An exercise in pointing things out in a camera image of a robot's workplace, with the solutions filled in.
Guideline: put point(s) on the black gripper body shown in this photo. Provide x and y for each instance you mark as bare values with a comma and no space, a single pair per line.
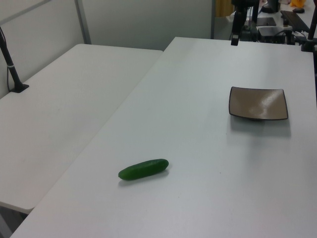
244,4

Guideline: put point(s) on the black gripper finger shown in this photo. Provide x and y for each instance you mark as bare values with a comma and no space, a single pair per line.
237,24
254,17

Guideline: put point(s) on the green cucumber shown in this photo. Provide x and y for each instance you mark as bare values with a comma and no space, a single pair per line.
143,169

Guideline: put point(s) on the square brown ceramic plate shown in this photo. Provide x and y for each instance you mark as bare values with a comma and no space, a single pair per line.
257,104

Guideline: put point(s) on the black electronics box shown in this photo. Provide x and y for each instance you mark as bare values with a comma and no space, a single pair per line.
272,33

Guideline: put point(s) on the black keyboard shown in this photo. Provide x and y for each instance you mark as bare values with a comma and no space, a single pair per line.
294,19

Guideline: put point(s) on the black computer mouse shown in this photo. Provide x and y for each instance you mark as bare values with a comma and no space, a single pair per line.
298,10

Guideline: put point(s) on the yellow object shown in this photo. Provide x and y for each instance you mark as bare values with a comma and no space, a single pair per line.
298,2

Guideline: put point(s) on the black clamped camera stand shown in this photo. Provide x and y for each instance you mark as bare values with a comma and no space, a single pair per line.
309,37

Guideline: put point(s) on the aluminium partition post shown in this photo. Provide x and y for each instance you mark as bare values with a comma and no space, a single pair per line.
83,21

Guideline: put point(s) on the black camera stand with band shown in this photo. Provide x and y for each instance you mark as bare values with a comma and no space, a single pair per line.
11,67

